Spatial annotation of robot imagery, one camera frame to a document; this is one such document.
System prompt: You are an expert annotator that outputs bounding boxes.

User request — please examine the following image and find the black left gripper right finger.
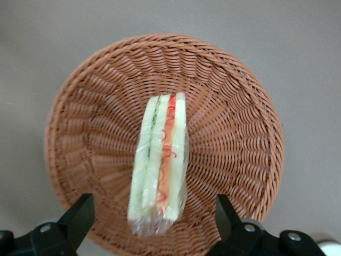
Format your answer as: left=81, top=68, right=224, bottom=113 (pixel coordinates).
left=209, top=194, right=327, bottom=256

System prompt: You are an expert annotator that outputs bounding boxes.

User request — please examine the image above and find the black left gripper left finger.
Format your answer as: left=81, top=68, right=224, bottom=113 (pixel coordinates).
left=0, top=193, right=96, bottom=256

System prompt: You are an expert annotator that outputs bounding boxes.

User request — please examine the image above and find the plastic-wrapped triangle sandwich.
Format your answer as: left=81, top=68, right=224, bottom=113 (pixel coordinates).
left=127, top=92, right=190, bottom=238

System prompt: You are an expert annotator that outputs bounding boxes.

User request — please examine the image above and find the round brown wicker basket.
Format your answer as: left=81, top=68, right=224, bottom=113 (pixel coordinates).
left=44, top=33, right=285, bottom=256

